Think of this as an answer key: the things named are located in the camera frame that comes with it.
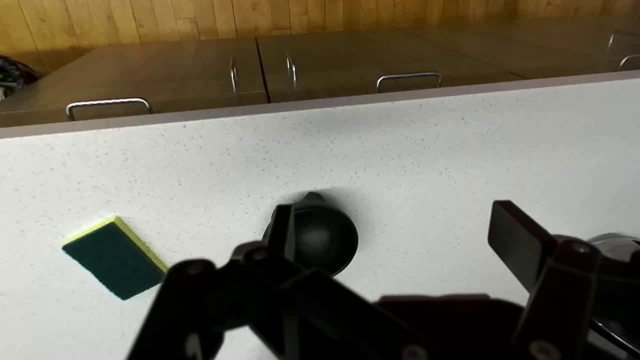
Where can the green black sponge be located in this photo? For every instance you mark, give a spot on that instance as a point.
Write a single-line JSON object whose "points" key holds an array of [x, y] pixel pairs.
{"points": [[113, 260]]}

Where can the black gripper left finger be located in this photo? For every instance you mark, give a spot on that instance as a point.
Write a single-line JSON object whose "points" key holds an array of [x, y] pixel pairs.
{"points": [[201, 307]]}

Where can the brown wooden base cabinet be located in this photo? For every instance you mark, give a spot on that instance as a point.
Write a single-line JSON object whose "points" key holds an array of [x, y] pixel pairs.
{"points": [[166, 72]]}

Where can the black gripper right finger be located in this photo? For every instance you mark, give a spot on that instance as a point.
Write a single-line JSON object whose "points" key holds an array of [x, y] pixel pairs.
{"points": [[566, 287]]}

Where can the black round bowl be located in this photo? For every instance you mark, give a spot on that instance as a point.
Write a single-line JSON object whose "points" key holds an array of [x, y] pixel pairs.
{"points": [[326, 233]]}

